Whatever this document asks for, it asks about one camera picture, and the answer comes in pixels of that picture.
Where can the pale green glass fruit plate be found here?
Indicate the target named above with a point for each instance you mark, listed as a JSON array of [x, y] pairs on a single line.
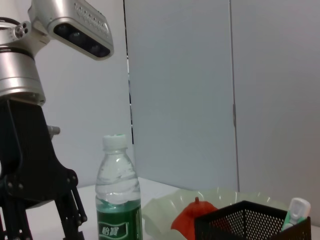
[[162, 207]]

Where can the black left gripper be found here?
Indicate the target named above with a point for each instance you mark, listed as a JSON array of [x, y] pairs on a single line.
[[30, 155]]

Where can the clear green-label water bottle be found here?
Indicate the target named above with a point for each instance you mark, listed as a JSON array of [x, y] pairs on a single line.
[[117, 180]]

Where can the orange fruit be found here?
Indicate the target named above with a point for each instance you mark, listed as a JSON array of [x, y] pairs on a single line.
[[190, 217]]

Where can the mint green pen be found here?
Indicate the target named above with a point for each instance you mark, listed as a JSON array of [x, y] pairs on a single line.
[[297, 210]]

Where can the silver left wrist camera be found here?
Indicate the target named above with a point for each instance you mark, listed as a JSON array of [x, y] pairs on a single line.
[[82, 32]]

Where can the black mesh pen holder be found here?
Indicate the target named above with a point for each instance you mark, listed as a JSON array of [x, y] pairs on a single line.
[[225, 225]]

